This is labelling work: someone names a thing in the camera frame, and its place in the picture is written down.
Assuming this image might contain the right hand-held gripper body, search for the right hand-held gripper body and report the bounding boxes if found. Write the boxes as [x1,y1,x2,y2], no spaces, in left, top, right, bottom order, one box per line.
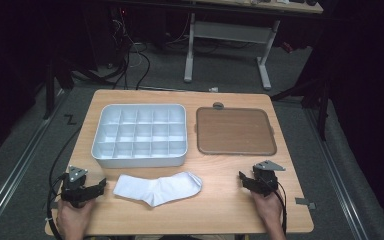
[253,160,286,198]

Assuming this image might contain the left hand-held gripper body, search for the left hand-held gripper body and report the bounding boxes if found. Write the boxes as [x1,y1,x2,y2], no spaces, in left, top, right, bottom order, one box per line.
[60,165,91,209]

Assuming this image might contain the white sock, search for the white sock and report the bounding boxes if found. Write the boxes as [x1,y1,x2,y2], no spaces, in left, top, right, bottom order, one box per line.
[112,171,203,208]

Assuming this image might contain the white divided storage box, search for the white divided storage box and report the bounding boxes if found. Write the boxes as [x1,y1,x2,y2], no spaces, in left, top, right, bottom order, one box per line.
[90,103,189,169]

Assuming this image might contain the person's right hand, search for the person's right hand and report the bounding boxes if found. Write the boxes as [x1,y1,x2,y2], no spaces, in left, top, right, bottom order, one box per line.
[250,192,284,233]

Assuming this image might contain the person's left hand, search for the person's left hand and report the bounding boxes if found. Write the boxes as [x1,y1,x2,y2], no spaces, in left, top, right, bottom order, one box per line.
[55,199,96,240]

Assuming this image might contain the black metal stand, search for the black metal stand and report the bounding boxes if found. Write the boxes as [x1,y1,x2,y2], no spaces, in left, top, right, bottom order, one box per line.
[42,59,57,121]
[269,76,332,142]

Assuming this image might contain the grey-legged wooden desk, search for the grey-legged wooden desk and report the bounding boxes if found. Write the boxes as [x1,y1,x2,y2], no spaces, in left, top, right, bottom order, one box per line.
[183,0,324,91]

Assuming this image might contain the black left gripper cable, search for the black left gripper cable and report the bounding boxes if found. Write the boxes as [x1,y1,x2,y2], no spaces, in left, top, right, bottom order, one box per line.
[46,126,83,240]

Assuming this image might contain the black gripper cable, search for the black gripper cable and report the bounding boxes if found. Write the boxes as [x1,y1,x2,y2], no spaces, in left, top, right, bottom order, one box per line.
[46,126,83,240]
[274,181,288,236]

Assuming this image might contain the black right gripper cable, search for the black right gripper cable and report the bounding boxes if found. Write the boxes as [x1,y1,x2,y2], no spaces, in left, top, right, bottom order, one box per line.
[274,181,288,236]

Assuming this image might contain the metal floor rail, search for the metal floor rail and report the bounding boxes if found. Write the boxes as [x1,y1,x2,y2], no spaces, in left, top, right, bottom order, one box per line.
[304,106,371,240]
[0,89,68,234]

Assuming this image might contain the bundle of dark cables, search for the bundle of dark cables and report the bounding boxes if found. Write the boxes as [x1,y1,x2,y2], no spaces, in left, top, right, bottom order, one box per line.
[69,8,138,90]

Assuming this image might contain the black floor cable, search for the black floor cable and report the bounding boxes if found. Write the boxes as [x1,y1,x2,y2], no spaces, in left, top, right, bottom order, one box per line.
[135,49,152,91]

